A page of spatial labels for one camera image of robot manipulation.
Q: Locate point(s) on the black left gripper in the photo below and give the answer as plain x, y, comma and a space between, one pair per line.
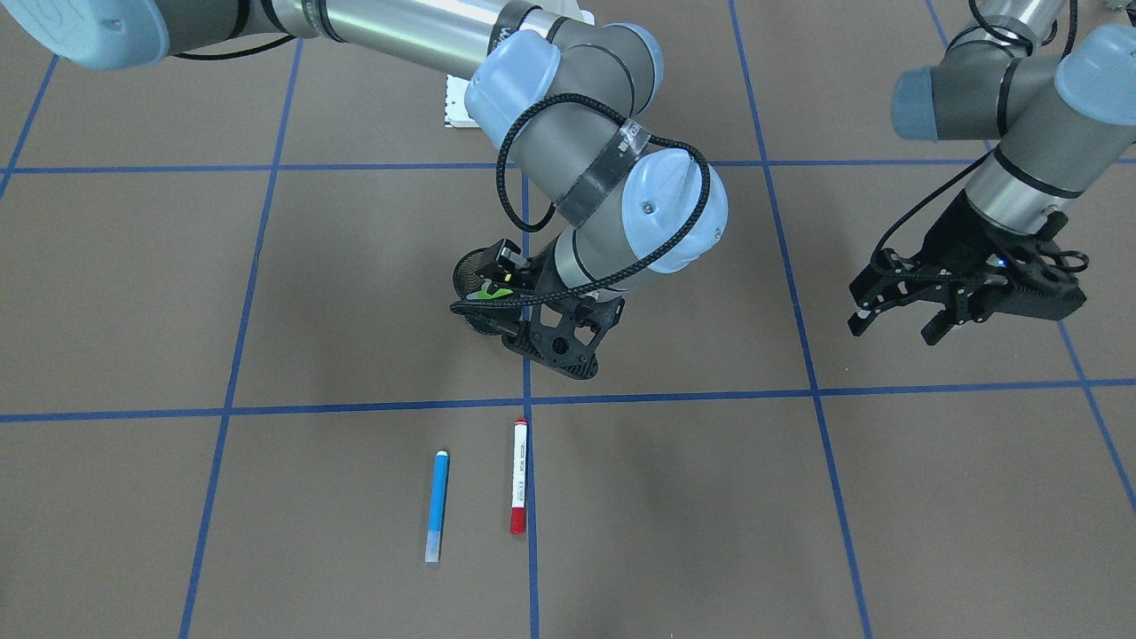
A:
957, 232

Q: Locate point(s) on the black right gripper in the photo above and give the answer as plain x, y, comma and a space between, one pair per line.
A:
535, 277

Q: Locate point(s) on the black mesh pen cup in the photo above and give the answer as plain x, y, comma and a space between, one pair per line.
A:
467, 281

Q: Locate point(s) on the red white marker pen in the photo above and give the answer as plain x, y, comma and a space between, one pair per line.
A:
518, 485

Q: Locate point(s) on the blue highlighter pen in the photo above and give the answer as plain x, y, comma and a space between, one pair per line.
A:
437, 507

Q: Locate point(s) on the green highlighter pen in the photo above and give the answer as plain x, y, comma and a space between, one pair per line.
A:
489, 291

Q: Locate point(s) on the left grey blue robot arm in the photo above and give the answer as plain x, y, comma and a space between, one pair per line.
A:
1057, 122

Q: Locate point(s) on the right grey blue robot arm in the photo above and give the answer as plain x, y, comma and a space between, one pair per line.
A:
553, 91

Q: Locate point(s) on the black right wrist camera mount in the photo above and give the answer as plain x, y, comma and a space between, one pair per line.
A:
564, 335

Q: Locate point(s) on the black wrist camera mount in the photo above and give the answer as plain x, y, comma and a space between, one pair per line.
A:
564, 335
1036, 277

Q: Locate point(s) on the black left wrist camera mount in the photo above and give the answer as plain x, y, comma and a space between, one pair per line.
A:
1036, 277

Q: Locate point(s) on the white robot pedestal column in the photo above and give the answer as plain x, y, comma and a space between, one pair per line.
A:
456, 114

